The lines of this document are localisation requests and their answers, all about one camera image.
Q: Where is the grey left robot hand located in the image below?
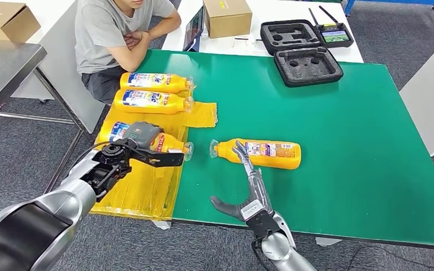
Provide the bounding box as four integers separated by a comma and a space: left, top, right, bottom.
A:
122, 121, 164, 151

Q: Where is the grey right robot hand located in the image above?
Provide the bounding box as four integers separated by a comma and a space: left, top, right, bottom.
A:
209, 141, 275, 222

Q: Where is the orange detergent bottle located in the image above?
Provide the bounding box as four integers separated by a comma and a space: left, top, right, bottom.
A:
112, 88, 196, 116
119, 72, 196, 94
96, 120, 194, 162
209, 138, 302, 171

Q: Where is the yellow plastic sheet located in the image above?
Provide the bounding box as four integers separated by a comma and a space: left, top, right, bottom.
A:
89, 89, 219, 221

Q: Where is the seated person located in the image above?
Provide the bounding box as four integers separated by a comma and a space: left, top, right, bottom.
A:
75, 0, 182, 106

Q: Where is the dark tablet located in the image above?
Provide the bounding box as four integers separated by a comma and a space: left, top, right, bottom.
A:
182, 5, 205, 53

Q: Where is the open black foam case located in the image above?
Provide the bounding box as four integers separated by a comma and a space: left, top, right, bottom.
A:
259, 19, 344, 89

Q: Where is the small clear plastic item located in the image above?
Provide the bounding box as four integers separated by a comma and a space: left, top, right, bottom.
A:
231, 36, 263, 49

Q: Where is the cardboard box with yellow label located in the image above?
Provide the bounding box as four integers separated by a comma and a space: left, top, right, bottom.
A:
203, 0, 253, 40

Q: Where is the steel table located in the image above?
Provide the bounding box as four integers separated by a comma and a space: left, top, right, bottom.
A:
0, 38, 95, 220

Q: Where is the black remote controller with screen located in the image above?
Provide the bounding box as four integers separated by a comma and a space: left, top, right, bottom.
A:
308, 5, 354, 49

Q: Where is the plain cardboard box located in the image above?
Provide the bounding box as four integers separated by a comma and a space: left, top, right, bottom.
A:
0, 1, 41, 43

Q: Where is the long white table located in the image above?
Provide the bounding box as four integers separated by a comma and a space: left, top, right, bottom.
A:
160, 0, 364, 64

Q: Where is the blue metal rack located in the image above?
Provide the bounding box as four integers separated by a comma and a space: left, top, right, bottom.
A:
343, 0, 434, 18

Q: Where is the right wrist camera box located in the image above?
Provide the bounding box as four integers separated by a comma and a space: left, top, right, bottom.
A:
240, 200, 281, 240

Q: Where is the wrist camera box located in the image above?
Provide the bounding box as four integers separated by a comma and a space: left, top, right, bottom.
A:
129, 143, 185, 168
240, 200, 281, 240

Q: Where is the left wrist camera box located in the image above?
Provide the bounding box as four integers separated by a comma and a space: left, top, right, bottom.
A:
129, 143, 185, 168

